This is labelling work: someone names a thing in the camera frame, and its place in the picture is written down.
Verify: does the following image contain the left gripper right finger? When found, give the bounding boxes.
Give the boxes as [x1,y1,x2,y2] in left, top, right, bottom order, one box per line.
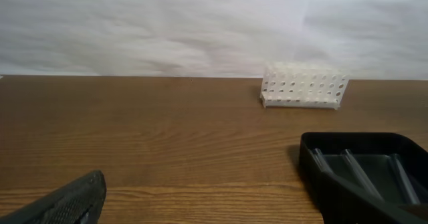
[320,171,428,224]

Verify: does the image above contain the white test tube rack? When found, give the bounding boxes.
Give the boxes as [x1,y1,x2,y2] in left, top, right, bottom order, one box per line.
[259,62,350,110]

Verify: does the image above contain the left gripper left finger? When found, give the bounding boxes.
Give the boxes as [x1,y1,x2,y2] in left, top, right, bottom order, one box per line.
[0,169,108,224]

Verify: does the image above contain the clear test tube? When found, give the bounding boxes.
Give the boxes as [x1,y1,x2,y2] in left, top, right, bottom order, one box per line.
[340,148,384,200]
[387,152,421,205]
[310,148,335,177]

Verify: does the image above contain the black tray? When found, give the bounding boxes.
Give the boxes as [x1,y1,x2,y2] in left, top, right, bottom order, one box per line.
[298,132,428,224]

